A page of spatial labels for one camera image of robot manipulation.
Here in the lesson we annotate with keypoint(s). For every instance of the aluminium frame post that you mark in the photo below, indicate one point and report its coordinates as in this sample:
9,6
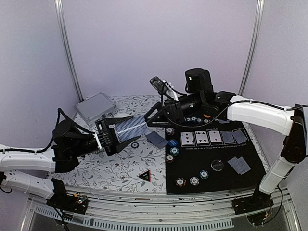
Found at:
253,44
65,40

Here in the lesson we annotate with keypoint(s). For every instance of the clear round dealer button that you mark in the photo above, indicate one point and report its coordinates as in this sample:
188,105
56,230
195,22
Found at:
217,165

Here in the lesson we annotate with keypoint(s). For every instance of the dealt card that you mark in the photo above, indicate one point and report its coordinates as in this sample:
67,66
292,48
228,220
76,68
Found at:
224,121
155,139
240,167

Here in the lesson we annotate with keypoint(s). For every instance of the front aluminium rail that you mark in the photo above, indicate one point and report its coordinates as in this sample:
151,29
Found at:
213,211

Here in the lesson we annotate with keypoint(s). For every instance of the left aluminium frame post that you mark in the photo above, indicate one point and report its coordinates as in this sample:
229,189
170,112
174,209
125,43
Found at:
65,40

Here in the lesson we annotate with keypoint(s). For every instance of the single chip on table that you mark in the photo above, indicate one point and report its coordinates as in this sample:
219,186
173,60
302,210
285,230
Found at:
135,145

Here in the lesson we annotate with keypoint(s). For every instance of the red 100 chip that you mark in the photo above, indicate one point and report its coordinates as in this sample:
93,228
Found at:
170,158
180,182

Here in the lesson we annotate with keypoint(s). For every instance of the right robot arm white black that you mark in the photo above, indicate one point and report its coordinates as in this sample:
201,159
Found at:
200,96

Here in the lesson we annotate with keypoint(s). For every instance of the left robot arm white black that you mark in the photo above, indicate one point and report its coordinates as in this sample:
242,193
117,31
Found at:
69,142

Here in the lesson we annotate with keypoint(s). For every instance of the three of spades card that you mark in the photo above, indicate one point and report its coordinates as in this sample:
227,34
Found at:
187,139

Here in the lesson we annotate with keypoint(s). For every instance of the grey box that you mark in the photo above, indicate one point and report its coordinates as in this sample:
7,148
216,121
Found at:
95,107

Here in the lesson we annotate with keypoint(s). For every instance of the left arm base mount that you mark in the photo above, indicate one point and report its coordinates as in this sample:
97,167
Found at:
76,203

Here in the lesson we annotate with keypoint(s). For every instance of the green 50 chip row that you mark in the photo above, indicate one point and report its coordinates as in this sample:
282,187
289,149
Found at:
193,119

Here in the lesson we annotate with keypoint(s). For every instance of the black poker mat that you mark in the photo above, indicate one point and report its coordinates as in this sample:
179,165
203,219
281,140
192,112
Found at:
217,157

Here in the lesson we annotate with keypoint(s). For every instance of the community card face down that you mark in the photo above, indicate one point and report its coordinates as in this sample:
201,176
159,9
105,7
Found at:
227,137
239,136

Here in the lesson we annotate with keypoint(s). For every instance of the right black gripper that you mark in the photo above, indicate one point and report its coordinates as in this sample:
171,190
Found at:
173,110

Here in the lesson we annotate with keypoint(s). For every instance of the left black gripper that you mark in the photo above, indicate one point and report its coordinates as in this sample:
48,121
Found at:
109,137

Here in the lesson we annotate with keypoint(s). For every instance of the right aluminium frame post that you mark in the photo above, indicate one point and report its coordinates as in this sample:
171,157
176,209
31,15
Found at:
253,44

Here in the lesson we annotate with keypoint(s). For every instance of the blue small blind button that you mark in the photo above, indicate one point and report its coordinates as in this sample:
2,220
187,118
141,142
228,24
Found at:
172,143

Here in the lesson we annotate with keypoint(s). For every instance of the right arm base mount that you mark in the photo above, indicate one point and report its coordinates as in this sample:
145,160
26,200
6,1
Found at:
257,201

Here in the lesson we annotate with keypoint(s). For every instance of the triangular all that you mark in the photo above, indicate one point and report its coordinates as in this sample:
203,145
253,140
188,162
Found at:
145,176

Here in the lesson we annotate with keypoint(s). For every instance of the four of clubs card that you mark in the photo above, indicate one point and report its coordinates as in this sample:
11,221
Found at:
201,138

